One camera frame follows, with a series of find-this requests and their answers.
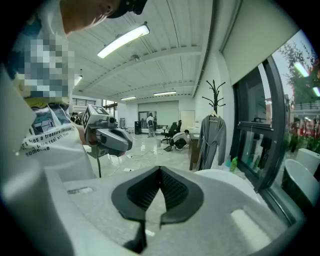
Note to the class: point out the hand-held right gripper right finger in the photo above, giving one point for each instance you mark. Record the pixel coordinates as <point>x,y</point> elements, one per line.
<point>182,200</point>

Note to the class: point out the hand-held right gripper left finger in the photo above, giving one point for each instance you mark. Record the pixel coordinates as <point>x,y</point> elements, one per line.
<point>136,197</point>

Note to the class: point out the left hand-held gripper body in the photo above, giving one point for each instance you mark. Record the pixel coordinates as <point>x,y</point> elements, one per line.
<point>110,140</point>

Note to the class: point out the grey robe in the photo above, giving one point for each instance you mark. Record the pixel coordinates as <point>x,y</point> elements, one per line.
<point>211,142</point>

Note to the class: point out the person's left forearm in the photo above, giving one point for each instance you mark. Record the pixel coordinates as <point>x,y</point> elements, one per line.
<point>80,135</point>

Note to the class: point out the black cabinet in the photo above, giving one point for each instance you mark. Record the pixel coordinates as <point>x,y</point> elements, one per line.
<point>138,127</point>

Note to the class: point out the long ceiling light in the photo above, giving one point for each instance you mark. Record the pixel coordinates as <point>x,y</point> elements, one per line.
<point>128,98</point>
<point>165,93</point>
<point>78,80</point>
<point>122,40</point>

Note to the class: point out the black balcony railing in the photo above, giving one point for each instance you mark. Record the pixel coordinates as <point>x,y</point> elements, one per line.
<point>83,102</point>

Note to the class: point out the grey bucket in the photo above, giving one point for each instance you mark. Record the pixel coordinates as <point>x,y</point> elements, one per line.
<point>158,142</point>

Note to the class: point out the dark wooden desk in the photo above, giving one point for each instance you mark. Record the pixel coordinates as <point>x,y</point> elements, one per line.
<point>193,150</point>

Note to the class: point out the person's white printed shirt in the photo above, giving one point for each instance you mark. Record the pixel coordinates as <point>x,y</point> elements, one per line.
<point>57,150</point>

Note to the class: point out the green plastic bottle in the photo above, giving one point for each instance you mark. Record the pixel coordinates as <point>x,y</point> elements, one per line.
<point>234,165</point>

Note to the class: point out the black office chair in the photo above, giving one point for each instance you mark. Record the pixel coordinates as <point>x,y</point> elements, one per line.
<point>172,131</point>

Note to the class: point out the white panel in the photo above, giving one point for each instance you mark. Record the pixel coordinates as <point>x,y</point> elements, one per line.
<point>187,118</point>

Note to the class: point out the round ceiling fixture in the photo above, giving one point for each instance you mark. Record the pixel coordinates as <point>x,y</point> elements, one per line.
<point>135,58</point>

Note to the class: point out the black coat rack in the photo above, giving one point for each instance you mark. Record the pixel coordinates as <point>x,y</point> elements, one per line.
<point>214,100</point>

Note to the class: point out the person's head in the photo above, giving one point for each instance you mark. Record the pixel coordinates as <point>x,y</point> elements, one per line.
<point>80,15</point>

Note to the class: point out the white roller blind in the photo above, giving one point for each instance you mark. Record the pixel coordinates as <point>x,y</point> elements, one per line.
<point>257,45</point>

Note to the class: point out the black window frame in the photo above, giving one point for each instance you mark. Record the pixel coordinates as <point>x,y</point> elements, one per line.
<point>277,125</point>

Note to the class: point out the black head-worn camera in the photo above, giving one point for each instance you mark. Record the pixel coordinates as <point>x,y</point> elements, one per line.
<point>130,6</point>

